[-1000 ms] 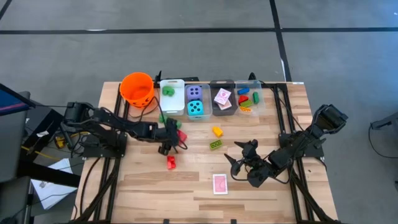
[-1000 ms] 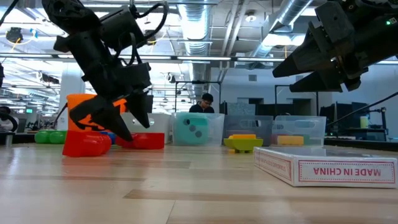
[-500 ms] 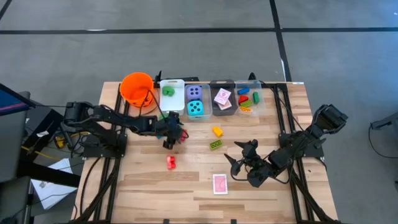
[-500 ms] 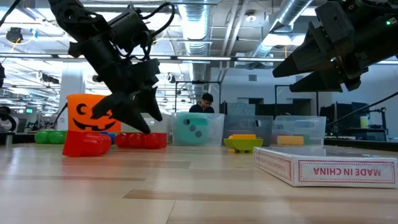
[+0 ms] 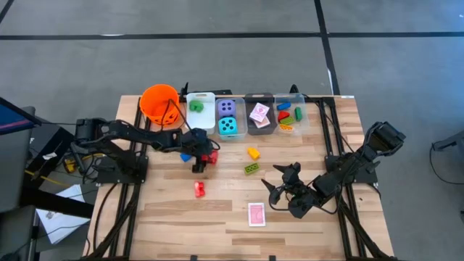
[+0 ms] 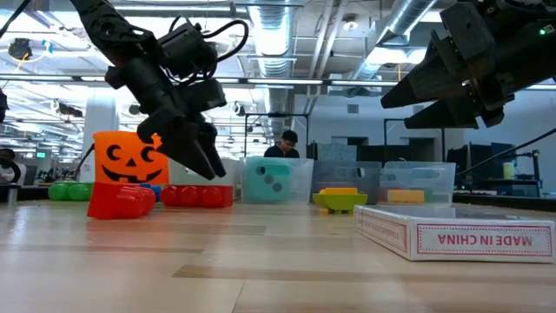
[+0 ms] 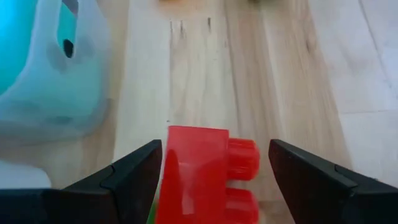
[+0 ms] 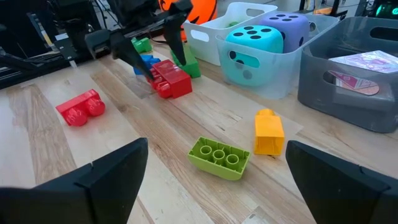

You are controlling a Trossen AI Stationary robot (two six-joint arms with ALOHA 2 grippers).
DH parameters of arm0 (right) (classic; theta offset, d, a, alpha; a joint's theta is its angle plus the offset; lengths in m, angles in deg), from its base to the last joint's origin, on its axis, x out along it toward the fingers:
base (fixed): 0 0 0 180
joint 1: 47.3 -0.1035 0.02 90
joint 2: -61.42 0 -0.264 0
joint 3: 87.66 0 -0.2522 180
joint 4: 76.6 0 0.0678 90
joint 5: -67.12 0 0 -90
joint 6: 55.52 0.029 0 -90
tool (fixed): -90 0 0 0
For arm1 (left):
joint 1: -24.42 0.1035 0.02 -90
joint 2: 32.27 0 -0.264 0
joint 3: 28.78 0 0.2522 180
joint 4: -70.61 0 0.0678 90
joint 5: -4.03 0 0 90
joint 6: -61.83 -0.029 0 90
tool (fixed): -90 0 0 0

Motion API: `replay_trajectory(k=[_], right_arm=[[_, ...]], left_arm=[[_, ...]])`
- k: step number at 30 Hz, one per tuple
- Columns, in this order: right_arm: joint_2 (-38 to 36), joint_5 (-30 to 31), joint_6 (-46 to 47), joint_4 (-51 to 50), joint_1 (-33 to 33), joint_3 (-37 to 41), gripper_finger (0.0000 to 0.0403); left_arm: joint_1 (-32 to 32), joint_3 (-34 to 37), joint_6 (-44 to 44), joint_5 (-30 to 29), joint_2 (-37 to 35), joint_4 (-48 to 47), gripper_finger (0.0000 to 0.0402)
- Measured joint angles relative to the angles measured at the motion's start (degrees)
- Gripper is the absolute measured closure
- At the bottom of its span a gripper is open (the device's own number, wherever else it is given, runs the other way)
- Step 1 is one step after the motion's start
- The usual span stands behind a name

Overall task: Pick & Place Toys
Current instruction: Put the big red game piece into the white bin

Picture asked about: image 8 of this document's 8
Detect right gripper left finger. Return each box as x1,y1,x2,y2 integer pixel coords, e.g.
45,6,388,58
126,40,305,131
0,138,149,224

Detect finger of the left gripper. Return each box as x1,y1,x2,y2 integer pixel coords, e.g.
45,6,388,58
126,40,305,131
164,12,187,66
110,30,155,81

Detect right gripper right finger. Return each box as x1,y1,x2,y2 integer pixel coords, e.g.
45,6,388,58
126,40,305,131
285,139,398,224

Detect long green stud block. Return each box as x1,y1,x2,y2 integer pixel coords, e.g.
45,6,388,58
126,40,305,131
170,43,202,79

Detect large red stud block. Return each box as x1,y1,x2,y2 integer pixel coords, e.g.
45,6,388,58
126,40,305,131
148,59,193,100

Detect teal foam die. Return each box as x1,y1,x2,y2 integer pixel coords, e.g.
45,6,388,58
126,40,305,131
225,24,284,88

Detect yellow single-stud block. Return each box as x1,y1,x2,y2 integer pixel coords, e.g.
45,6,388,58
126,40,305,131
254,108,285,156

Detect purple foam die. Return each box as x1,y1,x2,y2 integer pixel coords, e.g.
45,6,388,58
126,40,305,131
259,12,311,54

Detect pink white card pack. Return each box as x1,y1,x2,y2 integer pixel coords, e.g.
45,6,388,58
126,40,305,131
328,50,398,75

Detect blue stud block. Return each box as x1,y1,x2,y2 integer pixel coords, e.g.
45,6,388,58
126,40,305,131
133,54,162,76

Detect white plastic bin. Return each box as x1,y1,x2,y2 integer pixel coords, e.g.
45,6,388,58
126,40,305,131
182,2,279,67

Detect orange pumpkin bucket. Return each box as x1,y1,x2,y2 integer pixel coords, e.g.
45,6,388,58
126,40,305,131
157,0,218,43

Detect dark grey plastic bin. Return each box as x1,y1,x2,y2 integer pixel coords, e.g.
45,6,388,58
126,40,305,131
297,16,398,134

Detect clear plastic bin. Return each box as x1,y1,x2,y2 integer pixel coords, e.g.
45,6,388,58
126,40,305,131
216,14,340,100

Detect lime green toy brick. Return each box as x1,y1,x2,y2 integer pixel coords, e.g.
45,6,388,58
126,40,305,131
187,136,251,181

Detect computer case green lights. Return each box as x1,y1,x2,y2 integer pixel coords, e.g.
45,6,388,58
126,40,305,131
371,0,398,19

